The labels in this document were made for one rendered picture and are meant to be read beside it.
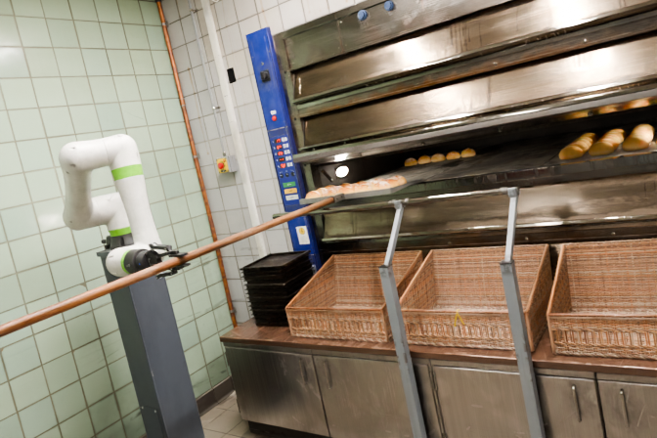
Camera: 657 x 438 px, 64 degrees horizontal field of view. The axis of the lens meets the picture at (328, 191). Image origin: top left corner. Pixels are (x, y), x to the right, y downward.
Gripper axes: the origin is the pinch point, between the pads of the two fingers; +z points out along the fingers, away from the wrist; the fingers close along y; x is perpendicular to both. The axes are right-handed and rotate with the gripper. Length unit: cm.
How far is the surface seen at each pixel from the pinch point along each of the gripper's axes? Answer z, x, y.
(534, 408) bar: 91, -62, 76
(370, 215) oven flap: 1, -122, 15
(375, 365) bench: 25, -67, 69
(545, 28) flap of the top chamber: 101, -120, -55
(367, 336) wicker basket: 20, -72, 59
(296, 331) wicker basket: -21, -72, 59
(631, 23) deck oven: 130, -123, -49
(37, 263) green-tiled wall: -119, -8, 2
